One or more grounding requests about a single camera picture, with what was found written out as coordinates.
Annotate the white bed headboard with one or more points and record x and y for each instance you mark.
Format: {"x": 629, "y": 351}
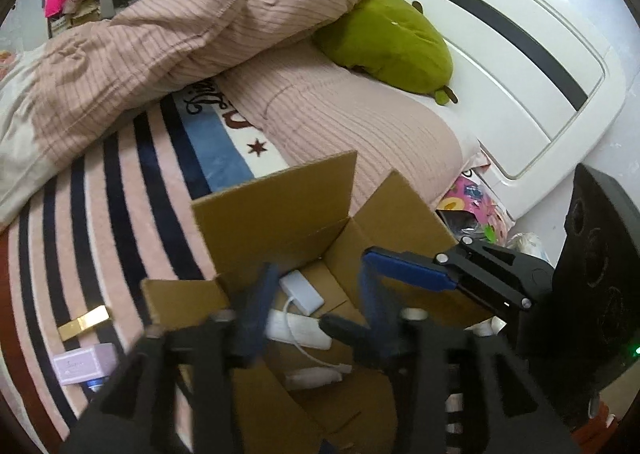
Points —
{"x": 505, "y": 84}

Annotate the red cloth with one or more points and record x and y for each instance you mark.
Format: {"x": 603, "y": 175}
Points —
{"x": 602, "y": 421}

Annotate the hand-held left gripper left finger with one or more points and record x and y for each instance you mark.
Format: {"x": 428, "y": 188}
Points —
{"x": 260, "y": 306}

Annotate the small lilac box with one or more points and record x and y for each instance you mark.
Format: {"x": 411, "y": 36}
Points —
{"x": 82, "y": 364}

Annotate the pink printed bag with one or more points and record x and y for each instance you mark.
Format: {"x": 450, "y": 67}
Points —
{"x": 475, "y": 204}

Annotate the white tape roll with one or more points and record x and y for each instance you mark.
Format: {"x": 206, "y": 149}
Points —
{"x": 415, "y": 314}

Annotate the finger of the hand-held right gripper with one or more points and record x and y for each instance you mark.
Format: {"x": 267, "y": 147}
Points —
{"x": 410, "y": 269}
{"x": 342, "y": 326}

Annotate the pink ribbed pillow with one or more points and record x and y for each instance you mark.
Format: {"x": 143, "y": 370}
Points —
{"x": 360, "y": 134}

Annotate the pale pink tube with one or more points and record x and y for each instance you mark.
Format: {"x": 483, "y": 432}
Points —
{"x": 312, "y": 376}

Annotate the brown cardboard box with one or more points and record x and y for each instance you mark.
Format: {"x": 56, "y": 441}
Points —
{"x": 280, "y": 214}

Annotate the green plush toy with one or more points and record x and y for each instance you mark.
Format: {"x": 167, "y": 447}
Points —
{"x": 395, "y": 44}

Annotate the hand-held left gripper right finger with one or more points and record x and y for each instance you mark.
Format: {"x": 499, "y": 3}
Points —
{"x": 375, "y": 319}

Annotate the gold rectangular bar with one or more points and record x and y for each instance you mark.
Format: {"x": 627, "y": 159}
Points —
{"x": 82, "y": 324}

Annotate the white power adapter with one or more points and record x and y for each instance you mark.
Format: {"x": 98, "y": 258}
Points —
{"x": 302, "y": 291}

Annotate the striped plush blanket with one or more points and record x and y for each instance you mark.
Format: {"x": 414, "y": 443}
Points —
{"x": 120, "y": 194}

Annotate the pink ribbed duvet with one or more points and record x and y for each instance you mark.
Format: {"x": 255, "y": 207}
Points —
{"x": 150, "y": 44}

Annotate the white plastic bag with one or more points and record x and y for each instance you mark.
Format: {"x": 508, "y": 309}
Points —
{"x": 530, "y": 244}

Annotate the white power strip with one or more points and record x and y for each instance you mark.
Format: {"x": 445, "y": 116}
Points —
{"x": 300, "y": 329}

